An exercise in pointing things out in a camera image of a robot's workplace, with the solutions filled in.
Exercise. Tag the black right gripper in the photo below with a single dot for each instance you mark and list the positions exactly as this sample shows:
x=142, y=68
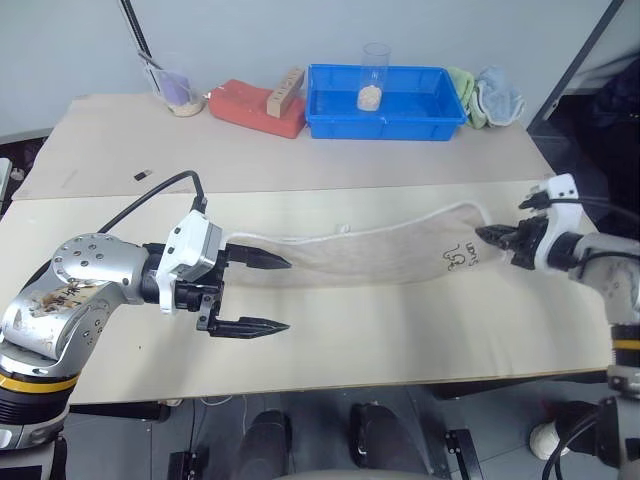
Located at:
x=527, y=245

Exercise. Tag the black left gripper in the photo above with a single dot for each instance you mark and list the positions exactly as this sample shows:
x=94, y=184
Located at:
x=192, y=296

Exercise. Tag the white towel with black print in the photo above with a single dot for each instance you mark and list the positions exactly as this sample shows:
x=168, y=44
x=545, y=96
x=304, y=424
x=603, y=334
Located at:
x=375, y=255

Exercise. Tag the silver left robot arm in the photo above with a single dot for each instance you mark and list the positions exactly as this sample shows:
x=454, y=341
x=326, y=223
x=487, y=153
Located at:
x=75, y=280

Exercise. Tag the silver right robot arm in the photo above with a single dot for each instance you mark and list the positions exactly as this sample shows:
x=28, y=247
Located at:
x=615, y=280

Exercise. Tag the light blue cloth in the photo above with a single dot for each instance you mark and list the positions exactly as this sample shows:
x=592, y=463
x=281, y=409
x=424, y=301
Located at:
x=500, y=95

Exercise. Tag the dark rounded shape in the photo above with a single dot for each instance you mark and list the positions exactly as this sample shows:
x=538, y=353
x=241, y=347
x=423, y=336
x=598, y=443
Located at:
x=265, y=445
x=385, y=440

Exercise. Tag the green cloth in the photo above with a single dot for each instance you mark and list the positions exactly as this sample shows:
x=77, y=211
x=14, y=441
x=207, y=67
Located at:
x=462, y=87

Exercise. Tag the blue plastic bin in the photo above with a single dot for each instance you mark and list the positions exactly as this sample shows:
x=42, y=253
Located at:
x=390, y=120

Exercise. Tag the beige cardboard sheet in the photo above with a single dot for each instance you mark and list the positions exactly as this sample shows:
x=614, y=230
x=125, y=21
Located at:
x=350, y=165

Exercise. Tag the small black dongle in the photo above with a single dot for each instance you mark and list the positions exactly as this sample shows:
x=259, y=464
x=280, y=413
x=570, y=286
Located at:
x=143, y=175

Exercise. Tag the red sponge block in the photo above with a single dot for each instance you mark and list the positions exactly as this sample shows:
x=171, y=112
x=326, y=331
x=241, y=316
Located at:
x=240, y=107

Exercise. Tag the wooden block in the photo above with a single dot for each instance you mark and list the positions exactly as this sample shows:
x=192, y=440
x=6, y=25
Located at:
x=284, y=95

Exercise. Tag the white ball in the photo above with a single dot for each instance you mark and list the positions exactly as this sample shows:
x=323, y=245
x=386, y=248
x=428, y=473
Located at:
x=544, y=441

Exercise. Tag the tall clear plastic cup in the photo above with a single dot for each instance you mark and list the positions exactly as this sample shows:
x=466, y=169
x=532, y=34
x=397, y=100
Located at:
x=374, y=65

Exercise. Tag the dark grey partition panel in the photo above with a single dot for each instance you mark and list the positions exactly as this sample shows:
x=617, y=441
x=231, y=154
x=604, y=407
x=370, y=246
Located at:
x=590, y=45

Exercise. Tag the clear cup with purple item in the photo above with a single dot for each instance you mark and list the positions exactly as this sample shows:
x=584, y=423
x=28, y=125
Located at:
x=172, y=85

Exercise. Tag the white device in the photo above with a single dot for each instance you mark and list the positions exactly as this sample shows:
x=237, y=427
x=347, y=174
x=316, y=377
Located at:
x=4, y=177

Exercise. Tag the black rod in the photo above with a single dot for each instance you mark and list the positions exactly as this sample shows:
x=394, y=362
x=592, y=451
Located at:
x=134, y=25

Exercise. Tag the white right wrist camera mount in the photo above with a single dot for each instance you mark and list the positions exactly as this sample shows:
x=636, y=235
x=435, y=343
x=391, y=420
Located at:
x=562, y=220

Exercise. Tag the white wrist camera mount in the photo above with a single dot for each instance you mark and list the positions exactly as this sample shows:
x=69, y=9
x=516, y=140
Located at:
x=562, y=220
x=187, y=240

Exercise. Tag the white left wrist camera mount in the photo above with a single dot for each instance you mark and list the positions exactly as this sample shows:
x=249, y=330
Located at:
x=187, y=240

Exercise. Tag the black bracket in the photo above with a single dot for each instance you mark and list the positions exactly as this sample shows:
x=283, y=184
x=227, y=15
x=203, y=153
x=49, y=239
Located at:
x=460, y=447
x=190, y=462

